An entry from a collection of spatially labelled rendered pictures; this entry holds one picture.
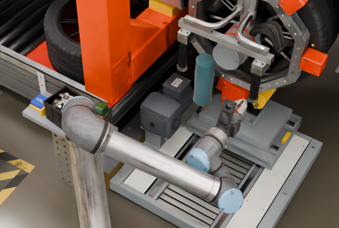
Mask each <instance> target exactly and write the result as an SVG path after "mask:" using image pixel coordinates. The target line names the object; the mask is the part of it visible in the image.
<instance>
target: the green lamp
mask: <svg viewBox="0 0 339 228"><path fill-rule="evenodd" d="M107 111H108V106H107V104H106V103H104V102H102V101H100V102H99V103H98V104H97V105H96V112H97V113H98V114H100V115H102V116H103V115H104V114H105V113H106V112H107Z"/></svg>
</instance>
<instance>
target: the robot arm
mask: <svg viewBox="0 0 339 228"><path fill-rule="evenodd" d="M240 104H242V105H241V107H240V108H238V109H237V107H238V106H240ZM236 110H237V113H235V112H236ZM246 113H247V100H246V99H240V100H236V101H232V100H230V99H225V100H224V102H223V105H222V108H221V111H220V114H219V117H218V120H217V124H216V126H215V127H213V128H209V129H208V130H207V132H206V133H205V134H204V135H203V137H202V138H201V140H200V141H199V142H198V143H197V145H196V146H195V147H194V148H193V149H192V150H191V152H190V154H189V155H188V157H187V163H188V164H187V163H184V162H182V161H180V160H178V159H176V158H174V157H171V156H169V155H167V154H165V153H163V152H161V151H158V150H156V149H154V148H152V147H150V146H148V145H145V144H143V143H141V142H139V141H137V140H135V139H132V138H130V137H128V136H126V135H124V134H122V133H119V132H117V131H115V130H113V129H112V128H111V127H110V124H109V122H107V121H105V120H103V119H101V118H100V117H98V116H97V115H96V106H95V105H94V103H93V102H92V101H91V100H90V99H89V98H87V97H84V96H75V97H72V98H70V99H69V100H68V101H67V102H66V103H65V105H64V106H63V109H62V129H63V131H64V133H65V136H66V140H67V144H68V151H69V157H70V163H71V170H72V176H73V183H74V189H75V196H76V202H77V208H78V215H79V222H80V228H111V223H110V215H109V208H108V201H107V194H106V187H105V180H104V172H103V165H102V158H101V153H103V154H105V155H107V156H109V157H112V158H114V159H116V160H118V161H121V162H123V163H125V164H127V165H129V166H132V167H134V168H136V169H138V170H141V171H143V172H145V173H147V174H149V175H152V176H154V177H156V178H158V179H161V180H163V181H165V182H167V183H169V184H172V185H174V186H176V187H178V188H181V189H183V190H185V191H187V192H189V193H192V194H194V195H196V196H198V197H201V198H203V199H205V200H206V201H208V202H210V203H212V204H215V205H217V206H218V207H219V209H220V210H221V211H222V212H224V213H228V214H230V213H235V212H237V211H238V210H239V209H240V208H241V207H242V205H243V201H244V198H243V195H242V192H241V191H240V190H239V188H238V186H237V184H236V181H235V179H234V178H233V177H232V176H231V174H230V173H229V171H228V170H227V168H226V166H225V165H224V163H223V162H222V160H221V159H220V157H219V155H220V154H221V153H222V151H223V150H224V148H227V144H228V142H229V140H228V139H229V137H232V138H234V137H235V136H236V134H237V133H238V131H239V130H240V125H241V122H242V121H243V120H244V119H245V117H246Z"/></svg>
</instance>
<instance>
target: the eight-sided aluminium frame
mask: <svg viewBox="0 0 339 228"><path fill-rule="evenodd" d="M203 1H204V0H189V14H188V15H190V16H192V17H195V18H197V19H199V20H202V13H203ZM263 1H266V2H268V3H270V4H271V5H272V7H273V9H274V10H275V12H276V13H277V15H278V16H279V18H280V19H281V21H282V22H283V24H284V25H285V27H286V28H287V30H288V31H289V33H290V34H291V36H292V38H293V39H294V41H295V44H294V49H293V53H292V58H291V62H290V66H289V69H288V70H286V71H283V72H280V73H277V74H274V75H271V76H268V77H265V78H262V79H261V82H260V87H259V92H258V93H262V92H264V91H268V90H271V89H274V88H277V87H281V86H284V85H288V84H291V83H294V82H296V80H297V79H298V77H299V76H300V74H301V71H302V70H300V69H299V65H300V61H301V57H302V55H303V54H304V53H305V51H306V50H307V47H308V43H309V40H310V35H311V34H310V32H309V31H308V28H306V26H305V25H304V23H303V22H302V20H301V18H300V17H299V15H298V14H297V12H294V13H293V14H291V15H290V16H289V15H288V14H287V13H286V12H285V11H284V10H283V8H282V7H281V6H280V5H279V4H278V3H279V1H280V0H263ZM190 42H191V43H192V44H193V46H194V47H195V48H196V50H197V51H198V53H199V54H203V53H207V54H210V55H213V54H212V52H213V47H212V45H211V44H210V42H209V41H208V39H207V38H205V37H202V36H200V35H196V36H195V37H194V38H193V39H192V40H191V41H190ZM214 75H215V76H218V77H219V78H220V77H222V78H223V79H225V80H227V81H229V82H231V83H234V84H236V85H238V86H240V87H243V88H245V89H247V90H250V87H251V81H252V75H250V74H248V73H246V72H243V71H241V70H239V69H235V70H226V69H224V68H222V67H221V66H219V65H218V64H217V63H215V74H214Z"/></svg>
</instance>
